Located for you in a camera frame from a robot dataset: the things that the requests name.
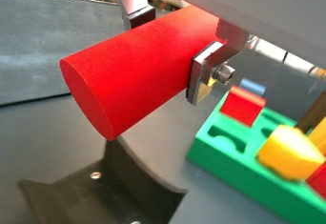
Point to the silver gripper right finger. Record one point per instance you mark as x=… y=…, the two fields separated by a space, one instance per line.
x=209 y=66

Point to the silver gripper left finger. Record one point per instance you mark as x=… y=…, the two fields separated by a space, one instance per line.
x=136 y=13

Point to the red cylinder block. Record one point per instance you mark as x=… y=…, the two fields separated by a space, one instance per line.
x=125 y=76

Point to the blue rectangular block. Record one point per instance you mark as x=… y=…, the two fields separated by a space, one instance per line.
x=252 y=87

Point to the red rectangular block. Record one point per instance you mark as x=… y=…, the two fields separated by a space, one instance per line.
x=241 y=106

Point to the green shape sorter base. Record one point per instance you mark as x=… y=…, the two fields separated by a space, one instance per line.
x=224 y=149

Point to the brown arch block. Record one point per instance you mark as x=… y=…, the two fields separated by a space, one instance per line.
x=314 y=114

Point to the yellow pentagon block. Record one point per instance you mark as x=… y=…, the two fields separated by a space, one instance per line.
x=288 y=154

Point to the yellow star block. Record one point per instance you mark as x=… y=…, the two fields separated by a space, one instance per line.
x=318 y=136

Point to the red hexagon block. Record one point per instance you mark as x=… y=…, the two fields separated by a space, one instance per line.
x=316 y=180

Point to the black curved stand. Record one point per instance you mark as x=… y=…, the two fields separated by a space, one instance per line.
x=115 y=191

